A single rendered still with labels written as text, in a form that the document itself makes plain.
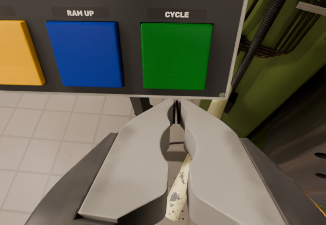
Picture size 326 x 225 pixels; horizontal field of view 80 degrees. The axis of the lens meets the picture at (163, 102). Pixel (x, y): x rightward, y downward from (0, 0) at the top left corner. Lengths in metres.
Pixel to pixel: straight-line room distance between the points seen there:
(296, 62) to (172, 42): 0.43
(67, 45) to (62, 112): 1.25
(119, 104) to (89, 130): 0.25
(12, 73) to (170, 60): 0.19
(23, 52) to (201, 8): 0.20
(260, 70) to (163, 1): 0.46
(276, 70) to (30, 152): 1.36
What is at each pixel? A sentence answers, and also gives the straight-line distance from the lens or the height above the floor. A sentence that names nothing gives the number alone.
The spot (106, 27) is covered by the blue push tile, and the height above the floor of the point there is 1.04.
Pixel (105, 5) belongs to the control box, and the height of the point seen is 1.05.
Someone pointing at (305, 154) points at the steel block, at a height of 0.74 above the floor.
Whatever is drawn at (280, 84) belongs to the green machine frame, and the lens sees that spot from 0.66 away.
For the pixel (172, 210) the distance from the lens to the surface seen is 0.54.
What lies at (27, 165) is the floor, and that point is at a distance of 1.45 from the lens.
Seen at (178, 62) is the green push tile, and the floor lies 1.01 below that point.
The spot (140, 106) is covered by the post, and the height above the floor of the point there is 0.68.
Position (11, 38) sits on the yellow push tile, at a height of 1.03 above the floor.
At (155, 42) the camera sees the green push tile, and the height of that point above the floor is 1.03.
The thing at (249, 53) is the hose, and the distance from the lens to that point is 0.57.
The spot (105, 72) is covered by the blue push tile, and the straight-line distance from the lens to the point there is 0.24.
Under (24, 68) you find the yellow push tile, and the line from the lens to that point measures 0.29.
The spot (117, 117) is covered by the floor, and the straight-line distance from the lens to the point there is 1.34.
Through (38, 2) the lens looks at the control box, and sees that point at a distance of 0.26.
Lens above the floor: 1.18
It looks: 61 degrees down
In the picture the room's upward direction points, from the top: 2 degrees counter-clockwise
